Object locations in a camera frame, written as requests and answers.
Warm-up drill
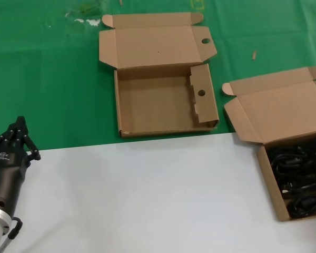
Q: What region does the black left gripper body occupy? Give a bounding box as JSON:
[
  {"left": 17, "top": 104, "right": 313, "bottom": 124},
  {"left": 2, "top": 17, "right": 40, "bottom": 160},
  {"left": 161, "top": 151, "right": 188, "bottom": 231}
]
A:
[{"left": 0, "top": 143, "right": 32, "bottom": 213}]

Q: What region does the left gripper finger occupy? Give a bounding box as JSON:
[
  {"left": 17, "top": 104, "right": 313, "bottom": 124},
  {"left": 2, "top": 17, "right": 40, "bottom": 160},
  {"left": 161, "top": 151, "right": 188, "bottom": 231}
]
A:
[
  {"left": 17, "top": 116, "right": 42, "bottom": 161},
  {"left": 0, "top": 116, "right": 22, "bottom": 150}
]

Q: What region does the empty open cardboard box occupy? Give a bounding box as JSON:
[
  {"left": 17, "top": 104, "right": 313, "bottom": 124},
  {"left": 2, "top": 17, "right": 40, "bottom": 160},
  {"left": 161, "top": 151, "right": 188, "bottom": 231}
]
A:
[{"left": 98, "top": 12, "right": 220, "bottom": 138}]

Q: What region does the green table cloth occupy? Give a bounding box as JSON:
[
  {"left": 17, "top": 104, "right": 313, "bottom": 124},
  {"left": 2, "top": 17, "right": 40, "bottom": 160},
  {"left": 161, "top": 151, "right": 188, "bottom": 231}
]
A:
[{"left": 0, "top": 0, "right": 316, "bottom": 152}]

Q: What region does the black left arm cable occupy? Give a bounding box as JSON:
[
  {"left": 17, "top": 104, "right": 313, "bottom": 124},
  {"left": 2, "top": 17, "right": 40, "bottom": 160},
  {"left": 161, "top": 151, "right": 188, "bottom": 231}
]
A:
[{"left": 0, "top": 216, "right": 24, "bottom": 253}]

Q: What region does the open cardboard box with cables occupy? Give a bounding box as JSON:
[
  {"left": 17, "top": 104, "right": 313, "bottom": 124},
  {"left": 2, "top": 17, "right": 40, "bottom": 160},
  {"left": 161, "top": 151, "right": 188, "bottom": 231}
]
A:
[{"left": 221, "top": 66, "right": 316, "bottom": 222}]

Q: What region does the pile of black power cords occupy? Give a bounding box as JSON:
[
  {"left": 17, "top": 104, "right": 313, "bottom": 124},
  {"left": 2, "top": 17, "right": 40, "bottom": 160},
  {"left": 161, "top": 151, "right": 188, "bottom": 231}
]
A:
[{"left": 266, "top": 134, "right": 316, "bottom": 219}]

